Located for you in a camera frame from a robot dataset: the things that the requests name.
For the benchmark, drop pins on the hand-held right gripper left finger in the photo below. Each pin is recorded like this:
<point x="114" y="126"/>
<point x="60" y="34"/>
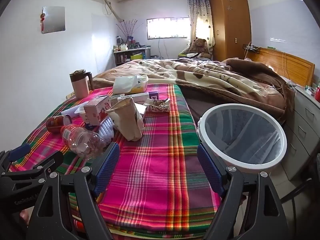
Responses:
<point x="107" y="165"/>

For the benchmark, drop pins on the white bumpy plastic piece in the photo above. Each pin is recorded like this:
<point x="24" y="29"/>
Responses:
<point x="107" y="128"/>

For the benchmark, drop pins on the crushed patterned carton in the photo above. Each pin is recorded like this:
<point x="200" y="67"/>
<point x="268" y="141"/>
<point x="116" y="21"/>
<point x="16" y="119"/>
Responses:
<point x="157" y="106"/>

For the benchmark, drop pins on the wooden headboard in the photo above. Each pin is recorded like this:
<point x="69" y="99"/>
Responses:
<point x="287" y="65"/>

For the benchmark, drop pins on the patterned curtain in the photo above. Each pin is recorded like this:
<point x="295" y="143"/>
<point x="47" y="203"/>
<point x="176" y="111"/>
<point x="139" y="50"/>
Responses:
<point x="200" y="12"/>

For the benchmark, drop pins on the cluttered side shelf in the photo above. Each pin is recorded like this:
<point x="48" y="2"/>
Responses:
<point x="130" y="53"/>

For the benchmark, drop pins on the long white box purple end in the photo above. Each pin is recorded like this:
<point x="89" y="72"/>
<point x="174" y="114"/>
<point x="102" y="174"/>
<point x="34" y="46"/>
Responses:
<point x="140" y="97"/>

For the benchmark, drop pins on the brown teddy bear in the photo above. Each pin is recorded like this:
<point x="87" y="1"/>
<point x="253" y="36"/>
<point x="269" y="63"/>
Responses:
<point x="200" y="45"/>

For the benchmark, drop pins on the person's left hand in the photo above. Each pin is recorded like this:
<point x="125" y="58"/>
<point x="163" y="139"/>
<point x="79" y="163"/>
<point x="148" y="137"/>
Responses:
<point x="24" y="215"/>

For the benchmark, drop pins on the window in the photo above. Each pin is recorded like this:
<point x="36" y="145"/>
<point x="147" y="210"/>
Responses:
<point x="167" y="28"/>

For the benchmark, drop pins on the beige air conditioner pipe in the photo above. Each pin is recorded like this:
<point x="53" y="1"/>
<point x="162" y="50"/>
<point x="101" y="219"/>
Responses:
<point x="112" y="7"/>

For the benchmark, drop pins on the pink purple carton box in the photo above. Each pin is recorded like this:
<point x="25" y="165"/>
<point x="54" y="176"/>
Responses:
<point x="96" y="111"/>

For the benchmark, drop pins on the beige paper bag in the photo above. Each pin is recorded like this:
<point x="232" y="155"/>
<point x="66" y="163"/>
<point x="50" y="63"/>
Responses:
<point x="127" y="122"/>

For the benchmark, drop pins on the silver wall panel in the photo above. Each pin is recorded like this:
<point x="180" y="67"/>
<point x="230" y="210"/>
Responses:
<point x="53" y="20"/>

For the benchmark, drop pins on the wooden wardrobe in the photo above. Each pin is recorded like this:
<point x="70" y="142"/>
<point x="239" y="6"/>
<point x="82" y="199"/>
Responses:
<point x="230" y="30"/>

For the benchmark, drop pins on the grey drawer nightstand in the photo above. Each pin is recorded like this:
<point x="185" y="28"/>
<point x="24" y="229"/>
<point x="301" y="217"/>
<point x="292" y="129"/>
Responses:
<point x="302" y="120"/>

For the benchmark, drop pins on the pale white plastic wrapper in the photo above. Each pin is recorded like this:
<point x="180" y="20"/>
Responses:
<point x="71" y="112"/>

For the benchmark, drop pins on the red drink can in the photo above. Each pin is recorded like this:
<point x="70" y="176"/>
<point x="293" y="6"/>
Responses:
<point x="55" y="123"/>

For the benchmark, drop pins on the red hanging ornament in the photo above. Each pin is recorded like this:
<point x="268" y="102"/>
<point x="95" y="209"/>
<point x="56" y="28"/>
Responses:
<point x="43" y="20"/>

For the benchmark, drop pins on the yellow wall socket strip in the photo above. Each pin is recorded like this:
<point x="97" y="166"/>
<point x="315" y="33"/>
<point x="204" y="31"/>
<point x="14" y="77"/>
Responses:
<point x="71" y="95"/>

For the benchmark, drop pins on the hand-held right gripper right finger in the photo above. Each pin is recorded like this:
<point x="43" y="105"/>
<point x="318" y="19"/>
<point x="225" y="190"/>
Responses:
<point x="210" y="170"/>

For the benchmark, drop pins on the clear plastic bottle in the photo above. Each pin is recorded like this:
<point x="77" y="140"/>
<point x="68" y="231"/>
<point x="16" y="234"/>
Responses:
<point x="82" y="140"/>

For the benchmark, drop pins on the pink mug with brown lid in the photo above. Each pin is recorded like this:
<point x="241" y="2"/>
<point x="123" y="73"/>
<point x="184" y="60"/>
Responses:
<point x="80" y="87"/>

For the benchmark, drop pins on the yellow white tissue pack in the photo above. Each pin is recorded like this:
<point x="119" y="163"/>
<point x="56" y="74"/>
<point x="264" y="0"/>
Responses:
<point x="125" y="85"/>

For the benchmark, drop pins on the black shelf with power strip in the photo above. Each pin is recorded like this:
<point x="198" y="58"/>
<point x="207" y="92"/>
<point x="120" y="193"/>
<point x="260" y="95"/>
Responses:
<point x="250" y="47"/>

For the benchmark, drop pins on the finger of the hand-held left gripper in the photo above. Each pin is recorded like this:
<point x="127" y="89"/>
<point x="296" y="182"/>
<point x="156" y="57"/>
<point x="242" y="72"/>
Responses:
<point x="20" y="152"/>
<point x="53" y="158"/>

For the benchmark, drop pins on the pink green plaid blanket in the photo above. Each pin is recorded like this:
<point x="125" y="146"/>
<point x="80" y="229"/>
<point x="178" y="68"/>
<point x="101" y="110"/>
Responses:
<point x="155" y="167"/>

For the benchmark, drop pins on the red jar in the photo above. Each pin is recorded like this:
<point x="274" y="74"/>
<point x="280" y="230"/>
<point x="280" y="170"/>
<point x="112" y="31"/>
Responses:
<point x="318" y="90"/>

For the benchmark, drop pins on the white round trash bin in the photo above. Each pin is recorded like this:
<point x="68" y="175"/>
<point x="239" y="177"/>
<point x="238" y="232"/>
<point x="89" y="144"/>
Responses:
<point x="250" y="167"/>

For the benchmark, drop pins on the dried branch bouquet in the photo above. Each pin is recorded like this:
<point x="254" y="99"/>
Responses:
<point x="128" y="28"/>

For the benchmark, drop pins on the brown cream patterned blanket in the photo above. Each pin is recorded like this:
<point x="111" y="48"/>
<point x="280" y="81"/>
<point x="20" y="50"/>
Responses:
<point x="212" y="80"/>

